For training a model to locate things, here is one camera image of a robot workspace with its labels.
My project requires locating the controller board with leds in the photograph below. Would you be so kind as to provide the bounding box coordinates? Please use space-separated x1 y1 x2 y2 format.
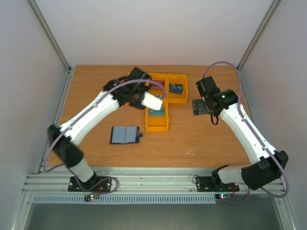
84 194 99 202
215 193 232 200

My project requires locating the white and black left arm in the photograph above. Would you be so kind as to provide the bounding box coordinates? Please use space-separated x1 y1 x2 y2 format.
47 67 153 191

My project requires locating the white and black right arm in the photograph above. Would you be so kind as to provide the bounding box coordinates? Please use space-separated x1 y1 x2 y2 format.
193 77 288 190

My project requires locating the orange bin front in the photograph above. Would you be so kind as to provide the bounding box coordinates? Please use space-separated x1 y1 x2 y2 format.
145 104 169 132

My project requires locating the left controller board with LEDs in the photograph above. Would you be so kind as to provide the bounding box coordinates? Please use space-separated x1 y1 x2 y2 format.
84 194 99 202

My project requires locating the teal credit card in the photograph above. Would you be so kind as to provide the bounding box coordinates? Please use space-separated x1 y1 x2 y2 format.
149 107 165 117

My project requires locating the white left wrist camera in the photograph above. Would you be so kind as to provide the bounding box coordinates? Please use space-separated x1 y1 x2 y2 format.
141 92 163 111

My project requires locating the grey slotted cable duct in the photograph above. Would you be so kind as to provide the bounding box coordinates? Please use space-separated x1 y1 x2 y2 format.
33 194 216 205

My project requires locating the blue card holder wallet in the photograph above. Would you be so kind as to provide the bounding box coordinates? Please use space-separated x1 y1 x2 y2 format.
110 126 143 144

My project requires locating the right controller board with LEDs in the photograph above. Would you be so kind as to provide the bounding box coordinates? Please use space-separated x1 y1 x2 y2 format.
215 193 232 200

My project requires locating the red credit card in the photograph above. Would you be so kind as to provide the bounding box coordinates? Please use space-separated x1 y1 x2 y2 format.
152 80 165 88

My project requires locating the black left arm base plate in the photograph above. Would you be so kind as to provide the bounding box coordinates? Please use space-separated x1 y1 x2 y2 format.
68 176 112 193

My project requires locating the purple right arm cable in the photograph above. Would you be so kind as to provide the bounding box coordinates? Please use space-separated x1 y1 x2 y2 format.
203 61 290 204

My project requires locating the aluminium rail frame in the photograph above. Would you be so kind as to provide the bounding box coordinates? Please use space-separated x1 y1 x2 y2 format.
21 166 286 195

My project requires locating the blue credit card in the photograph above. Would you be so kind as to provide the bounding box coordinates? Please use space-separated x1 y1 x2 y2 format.
169 84 183 95

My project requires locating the orange bin back middle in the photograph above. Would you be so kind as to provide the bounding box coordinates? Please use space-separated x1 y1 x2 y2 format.
146 72 168 101

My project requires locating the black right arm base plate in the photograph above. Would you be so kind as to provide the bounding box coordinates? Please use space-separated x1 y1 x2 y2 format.
192 175 240 193

